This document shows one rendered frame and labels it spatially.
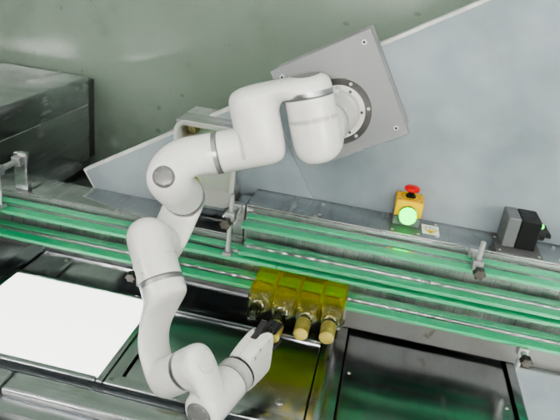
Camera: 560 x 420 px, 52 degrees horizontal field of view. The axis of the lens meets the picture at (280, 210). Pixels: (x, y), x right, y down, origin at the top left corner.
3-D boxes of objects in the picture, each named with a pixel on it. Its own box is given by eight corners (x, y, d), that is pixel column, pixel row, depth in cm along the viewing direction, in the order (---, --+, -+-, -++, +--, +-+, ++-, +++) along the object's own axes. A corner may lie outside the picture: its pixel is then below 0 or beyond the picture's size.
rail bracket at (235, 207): (229, 241, 154) (215, 262, 143) (234, 183, 148) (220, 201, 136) (240, 243, 154) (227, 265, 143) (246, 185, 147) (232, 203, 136)
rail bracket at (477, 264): (463, 252, 143) (469, 278, 131) (471, 226, 140) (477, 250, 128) (480, 256, 143) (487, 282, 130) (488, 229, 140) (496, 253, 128)
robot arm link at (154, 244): (214, 253, 105) (232, 266, 120) (181, 152, 111) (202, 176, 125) (131, 284, 106) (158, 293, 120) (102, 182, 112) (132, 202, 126)
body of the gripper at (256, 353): (248, 404, 113) (274, 372, 123) (252, 362, 109) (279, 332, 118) (216, 390, 116) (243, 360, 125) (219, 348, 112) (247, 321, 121)
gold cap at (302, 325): (294, 327, 133) (291, 338, 129) (297, 315, 131) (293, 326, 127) (310, 331, 132) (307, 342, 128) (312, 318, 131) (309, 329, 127)
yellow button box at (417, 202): (392, 212, 156) (391, 223, 150) (397, 187, 153) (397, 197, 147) (417, 217, 155) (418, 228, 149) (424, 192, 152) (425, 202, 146)
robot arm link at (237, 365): (243, 410, 112) (251, 402, 114) (247, 373, 108) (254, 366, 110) (211, 396, 114) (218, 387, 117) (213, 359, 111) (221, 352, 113)
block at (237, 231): (236, 224, 160) (229, 235, 154) (239, 193, 156) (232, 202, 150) (248, 227, 159) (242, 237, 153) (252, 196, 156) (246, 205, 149)
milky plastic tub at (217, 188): (181, 187, 166) (170, 198, 158) (185, 111, 157) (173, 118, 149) (239, 198, 163) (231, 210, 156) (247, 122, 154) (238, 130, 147)
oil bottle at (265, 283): (264, 270, 156) (244, 312, 137) (267, 252, 154) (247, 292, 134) (284, 274, 155) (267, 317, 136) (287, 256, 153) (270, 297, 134)
